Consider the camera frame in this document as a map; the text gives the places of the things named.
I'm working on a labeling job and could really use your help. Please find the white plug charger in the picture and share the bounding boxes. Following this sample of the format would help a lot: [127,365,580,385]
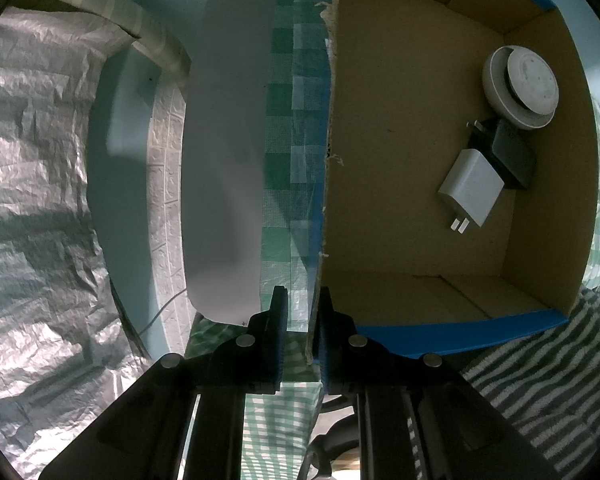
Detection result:
[437,149,506,235]

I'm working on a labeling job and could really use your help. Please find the green checked cloth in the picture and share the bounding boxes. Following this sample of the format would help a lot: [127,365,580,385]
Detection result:
[185,0,600,480]

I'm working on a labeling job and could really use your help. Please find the grey white striped blanket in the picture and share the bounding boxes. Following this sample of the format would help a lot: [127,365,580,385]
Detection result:
[460,285,600,480]

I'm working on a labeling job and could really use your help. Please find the striped fabric edging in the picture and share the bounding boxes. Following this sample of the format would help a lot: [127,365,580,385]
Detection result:
[17,0,191,76]

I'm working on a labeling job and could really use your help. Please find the silver crinkled sheet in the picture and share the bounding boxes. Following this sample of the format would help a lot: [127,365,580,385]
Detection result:
[0,5,191,480]

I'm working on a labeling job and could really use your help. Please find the white round dome device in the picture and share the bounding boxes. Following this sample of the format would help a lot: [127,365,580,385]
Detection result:
[482,45,561,132]

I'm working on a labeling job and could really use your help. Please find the thin white floor cable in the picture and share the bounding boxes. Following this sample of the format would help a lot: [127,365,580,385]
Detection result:
[140,287,188,336]

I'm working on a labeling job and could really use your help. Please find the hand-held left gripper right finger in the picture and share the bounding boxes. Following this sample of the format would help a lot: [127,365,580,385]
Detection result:
[314,287,561,480]

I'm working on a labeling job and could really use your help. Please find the dark grey plug adapter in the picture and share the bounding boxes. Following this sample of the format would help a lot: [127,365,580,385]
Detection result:
[467,117,537,191]

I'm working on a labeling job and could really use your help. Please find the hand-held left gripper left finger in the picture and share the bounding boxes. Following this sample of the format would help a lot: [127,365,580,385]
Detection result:
[40,286,288,480]

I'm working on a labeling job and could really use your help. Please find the blue-edged cardboard box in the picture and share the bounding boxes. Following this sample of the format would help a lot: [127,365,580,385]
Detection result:
[182,0,598,361]

